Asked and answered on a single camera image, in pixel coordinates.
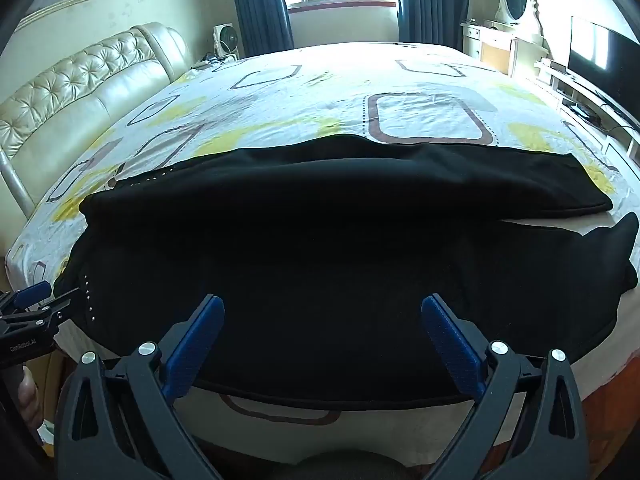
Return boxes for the cream tufted leather headboard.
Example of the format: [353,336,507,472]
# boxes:
[0,22,193,223]

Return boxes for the black pants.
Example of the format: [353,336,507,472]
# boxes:
[52,135,640,407]

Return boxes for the person's left hand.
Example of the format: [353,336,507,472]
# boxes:
[17,365,45,432]

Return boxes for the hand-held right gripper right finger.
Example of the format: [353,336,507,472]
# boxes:
[420,294,589,480]

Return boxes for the white television stand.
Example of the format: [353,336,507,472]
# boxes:
[534,57,640,182]

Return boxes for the small white fan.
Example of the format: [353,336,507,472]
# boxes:
[212,23,241,59]

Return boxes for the bed with patterned sheet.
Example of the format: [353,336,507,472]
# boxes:
[5,42,640,427]

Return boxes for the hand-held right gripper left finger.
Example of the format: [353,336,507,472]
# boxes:
[54,294,226,480]

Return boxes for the dark blue curtain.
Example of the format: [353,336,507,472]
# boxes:
[227,0,296,59]
[397,0,473,52]

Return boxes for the white dressing table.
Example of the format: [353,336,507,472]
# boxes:
[460,19,555,80]

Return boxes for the black flat television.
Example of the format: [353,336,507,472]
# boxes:
[567,16,640,130]

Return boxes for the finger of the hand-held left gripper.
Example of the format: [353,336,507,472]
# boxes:
[0,281,53,312]
[0,287,82,330]

